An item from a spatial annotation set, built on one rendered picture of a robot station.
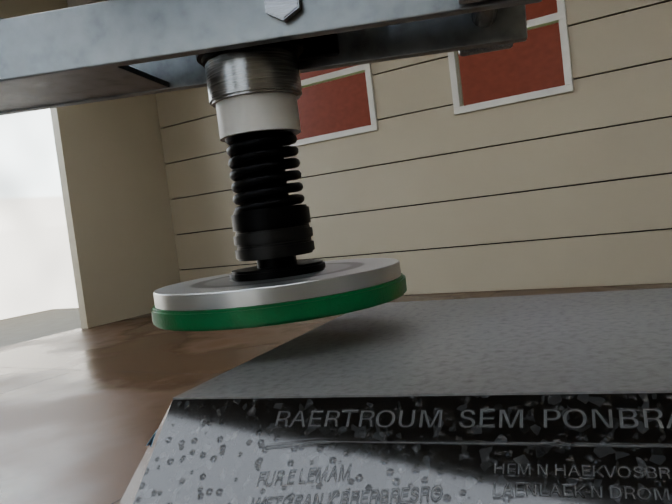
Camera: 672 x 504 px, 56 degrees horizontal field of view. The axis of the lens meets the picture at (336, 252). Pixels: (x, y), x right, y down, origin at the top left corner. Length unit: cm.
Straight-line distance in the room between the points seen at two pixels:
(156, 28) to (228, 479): 34
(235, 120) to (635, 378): 35
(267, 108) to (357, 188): 682
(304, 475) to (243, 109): 30
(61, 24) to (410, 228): 659
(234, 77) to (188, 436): 28
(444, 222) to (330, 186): 149
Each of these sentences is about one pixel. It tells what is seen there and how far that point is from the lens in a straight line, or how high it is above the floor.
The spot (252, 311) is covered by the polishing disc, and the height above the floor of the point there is 89.
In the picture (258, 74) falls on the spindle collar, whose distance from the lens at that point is 53.
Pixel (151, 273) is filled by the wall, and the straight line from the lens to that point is 884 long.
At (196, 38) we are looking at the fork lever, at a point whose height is 110.
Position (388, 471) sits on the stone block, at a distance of 34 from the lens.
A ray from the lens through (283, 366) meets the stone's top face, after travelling 45.
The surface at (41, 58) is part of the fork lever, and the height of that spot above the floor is 111.
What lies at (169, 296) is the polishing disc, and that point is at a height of 90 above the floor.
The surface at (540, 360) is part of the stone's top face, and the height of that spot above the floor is 85.
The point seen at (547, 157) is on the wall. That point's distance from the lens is 659.
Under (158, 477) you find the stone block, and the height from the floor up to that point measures 81.
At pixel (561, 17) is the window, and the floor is 258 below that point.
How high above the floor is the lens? 95
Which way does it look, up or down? 3 degrees down
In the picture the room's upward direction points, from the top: 7 degrees counter-clockwise
